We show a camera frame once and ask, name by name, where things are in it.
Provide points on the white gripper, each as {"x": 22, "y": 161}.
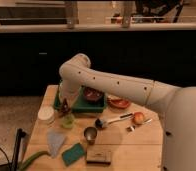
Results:
{"x": 68, "y": 92}

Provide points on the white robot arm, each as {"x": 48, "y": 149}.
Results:
{"x": 177, "y": 106}

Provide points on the small green cup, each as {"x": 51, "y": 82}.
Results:
{"x": 68, "y": 121}

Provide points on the white paper cup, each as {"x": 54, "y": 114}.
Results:
{"x": 46, "y": 114}

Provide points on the metal steel cup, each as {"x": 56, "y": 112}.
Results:
{"x": 90, "y": 134}

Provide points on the green plastic tray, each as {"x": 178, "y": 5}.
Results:
{"x": 81, "y": 105}

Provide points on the green sponge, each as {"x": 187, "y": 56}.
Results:
{"x": 73, "y": 154}

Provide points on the brown wooden block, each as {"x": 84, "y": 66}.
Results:
{"x": 95, "y": 156}

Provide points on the orange red plate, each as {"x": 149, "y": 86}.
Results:
{"x": 118, "y": 103}

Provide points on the small metal clip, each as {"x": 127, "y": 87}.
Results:
{"x": 130, "y": 128}

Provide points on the red yellow apple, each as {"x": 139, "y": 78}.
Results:
{"x": 138, "y": 118}

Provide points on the black stand post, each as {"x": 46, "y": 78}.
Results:
{"x": 18, "y": 148}

